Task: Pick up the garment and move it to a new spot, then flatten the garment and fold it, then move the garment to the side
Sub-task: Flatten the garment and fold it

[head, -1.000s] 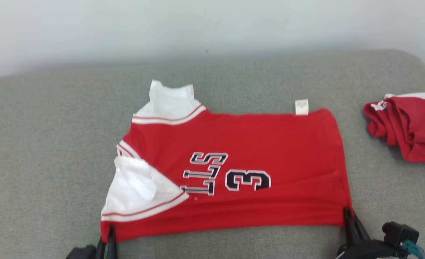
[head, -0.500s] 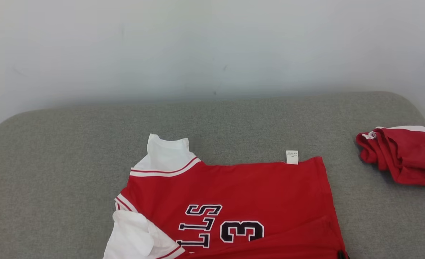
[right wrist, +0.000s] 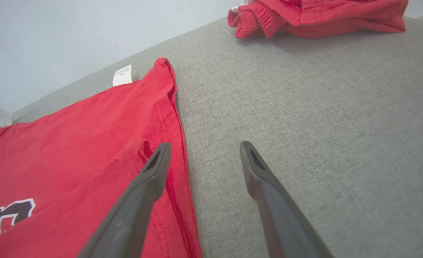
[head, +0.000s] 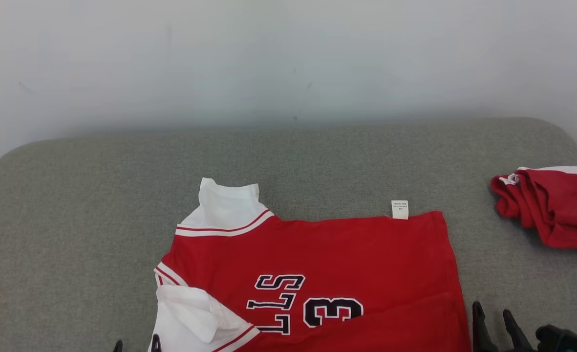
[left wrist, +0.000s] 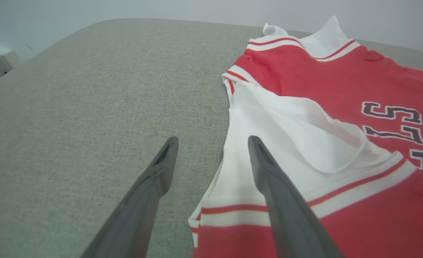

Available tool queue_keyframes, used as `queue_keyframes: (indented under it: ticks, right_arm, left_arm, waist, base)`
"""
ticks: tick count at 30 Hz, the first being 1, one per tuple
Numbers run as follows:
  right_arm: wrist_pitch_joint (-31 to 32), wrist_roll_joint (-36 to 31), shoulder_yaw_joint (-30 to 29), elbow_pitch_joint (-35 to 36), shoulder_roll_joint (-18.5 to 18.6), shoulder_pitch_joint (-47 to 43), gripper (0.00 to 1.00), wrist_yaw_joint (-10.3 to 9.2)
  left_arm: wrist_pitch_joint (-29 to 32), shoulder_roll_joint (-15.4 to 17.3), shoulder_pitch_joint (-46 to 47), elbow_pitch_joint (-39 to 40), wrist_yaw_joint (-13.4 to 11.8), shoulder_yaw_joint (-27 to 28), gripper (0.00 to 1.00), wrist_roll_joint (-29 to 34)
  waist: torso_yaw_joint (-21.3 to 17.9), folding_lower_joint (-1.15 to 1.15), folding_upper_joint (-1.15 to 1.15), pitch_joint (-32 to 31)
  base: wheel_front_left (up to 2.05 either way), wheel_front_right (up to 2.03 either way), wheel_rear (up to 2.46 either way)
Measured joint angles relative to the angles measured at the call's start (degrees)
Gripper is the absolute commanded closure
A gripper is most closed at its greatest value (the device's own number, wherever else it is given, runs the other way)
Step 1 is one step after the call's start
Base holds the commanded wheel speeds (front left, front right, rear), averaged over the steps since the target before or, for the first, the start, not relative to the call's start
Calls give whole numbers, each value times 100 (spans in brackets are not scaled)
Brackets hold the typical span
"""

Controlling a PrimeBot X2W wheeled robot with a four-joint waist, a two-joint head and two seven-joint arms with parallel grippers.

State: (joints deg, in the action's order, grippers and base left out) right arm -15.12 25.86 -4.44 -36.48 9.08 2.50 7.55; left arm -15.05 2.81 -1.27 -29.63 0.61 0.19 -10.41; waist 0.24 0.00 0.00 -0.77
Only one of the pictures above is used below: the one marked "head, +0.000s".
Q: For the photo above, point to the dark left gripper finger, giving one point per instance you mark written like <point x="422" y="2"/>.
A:
<point x="118" y="347"/>
<point x="157" y="344"/>

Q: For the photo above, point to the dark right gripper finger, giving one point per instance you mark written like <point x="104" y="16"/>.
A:
<point x="517" y="340"/>
<point x="483" y="335"/>

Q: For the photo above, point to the red shorts with white stripe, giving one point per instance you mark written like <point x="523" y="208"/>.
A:
<point x="557" y="210"/>

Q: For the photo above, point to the red jersey with white sleeves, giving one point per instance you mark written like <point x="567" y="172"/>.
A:
<point x="342" y="254"/>

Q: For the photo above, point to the grey fabric sofa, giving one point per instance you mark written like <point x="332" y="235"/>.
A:
<point x="73" y="220"/>

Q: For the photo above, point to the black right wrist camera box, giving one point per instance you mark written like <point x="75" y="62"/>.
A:
<point x="559" y="342"/>

